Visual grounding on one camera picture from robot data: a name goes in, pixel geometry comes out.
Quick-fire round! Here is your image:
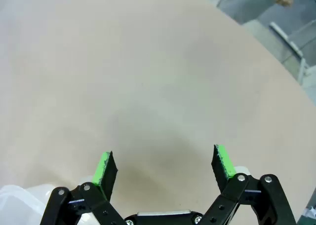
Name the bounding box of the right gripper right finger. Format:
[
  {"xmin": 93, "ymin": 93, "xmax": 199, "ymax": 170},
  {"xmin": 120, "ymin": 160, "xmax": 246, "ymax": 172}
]
[{"xmin": 201, "ymin": 144, "xmax": 297, "ymax": 225}]

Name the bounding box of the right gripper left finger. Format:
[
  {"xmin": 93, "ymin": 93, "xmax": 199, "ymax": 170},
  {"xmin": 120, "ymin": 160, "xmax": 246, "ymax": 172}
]
[{"xmin": 39, "ymin": 150, "xmax": 125, "ymax": 225}]

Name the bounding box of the clear plastic container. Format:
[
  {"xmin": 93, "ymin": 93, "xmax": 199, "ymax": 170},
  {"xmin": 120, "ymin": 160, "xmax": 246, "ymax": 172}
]
[{"xmin": 0, "ymin": 184, "xmax": 54, "ymax": 225}]

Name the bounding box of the person in grey clothing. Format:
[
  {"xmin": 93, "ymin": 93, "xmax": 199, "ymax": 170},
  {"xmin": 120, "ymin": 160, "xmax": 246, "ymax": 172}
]
[{"xmin": 216, "ymin": 0, "xmax": 297, "ymax": 25}]

